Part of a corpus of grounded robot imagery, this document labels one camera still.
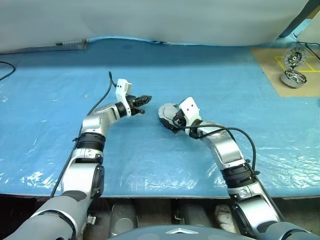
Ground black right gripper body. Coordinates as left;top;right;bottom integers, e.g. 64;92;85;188
172;109;188;131

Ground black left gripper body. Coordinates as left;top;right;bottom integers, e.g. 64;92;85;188
126;94;146;117

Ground round silver motor housing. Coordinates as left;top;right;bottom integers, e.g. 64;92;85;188
280;69;308;89
157;111;176;131

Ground blue plastic table cover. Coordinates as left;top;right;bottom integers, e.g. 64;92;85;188
0;36;320;200

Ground white backdrop sheet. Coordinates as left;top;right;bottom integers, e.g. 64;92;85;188
0;0;312;55

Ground grey power strip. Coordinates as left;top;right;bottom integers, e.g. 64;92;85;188
55;38;89;51

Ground grey rounded cylinder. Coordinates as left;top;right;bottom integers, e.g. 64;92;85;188
109;201;139;236
178;203;209;228

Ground brown cardboard mat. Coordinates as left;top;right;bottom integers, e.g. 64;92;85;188
249;45;320;98

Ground grey robot torso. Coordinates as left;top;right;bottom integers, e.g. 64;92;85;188
106;224;241;240

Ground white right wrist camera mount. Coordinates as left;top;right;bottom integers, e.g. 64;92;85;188
177;97;202;127

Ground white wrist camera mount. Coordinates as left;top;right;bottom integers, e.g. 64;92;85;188
177;97;202;127
115;78;135;117

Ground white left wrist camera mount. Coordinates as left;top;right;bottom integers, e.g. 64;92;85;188
115;78;135;117

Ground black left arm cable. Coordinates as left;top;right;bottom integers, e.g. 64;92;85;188
49;70;114;199

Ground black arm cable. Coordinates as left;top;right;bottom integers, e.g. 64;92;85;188
174;116;286;222
49;70;114;199

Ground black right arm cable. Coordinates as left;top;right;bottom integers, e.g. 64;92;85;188
174;116;286;222

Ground thin black cable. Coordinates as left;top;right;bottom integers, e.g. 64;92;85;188
0;60;17;82
295;40;320;63

